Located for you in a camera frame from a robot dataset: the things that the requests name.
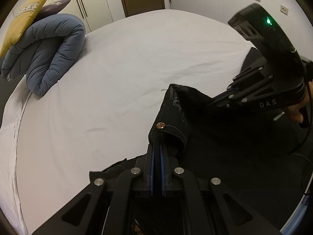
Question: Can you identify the beige wall socket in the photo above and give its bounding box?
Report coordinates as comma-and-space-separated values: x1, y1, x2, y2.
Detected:
280, 5, 289, 15

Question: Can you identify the blue folded duvet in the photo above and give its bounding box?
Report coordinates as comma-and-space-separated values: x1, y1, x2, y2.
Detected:
1, 14, 85, 97

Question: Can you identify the white bed sheet mattress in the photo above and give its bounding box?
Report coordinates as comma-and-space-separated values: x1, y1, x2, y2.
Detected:
1, 10, 251, 234

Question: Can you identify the purple cushion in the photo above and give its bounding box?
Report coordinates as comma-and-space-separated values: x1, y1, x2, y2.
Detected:
35, 0, 71, 21

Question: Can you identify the yellow cushion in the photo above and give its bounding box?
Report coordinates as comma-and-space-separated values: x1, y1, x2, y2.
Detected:
1, 0, 47, 57

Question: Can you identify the person's right hand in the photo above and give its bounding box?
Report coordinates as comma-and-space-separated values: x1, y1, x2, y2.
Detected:
283, 81, 312, 124

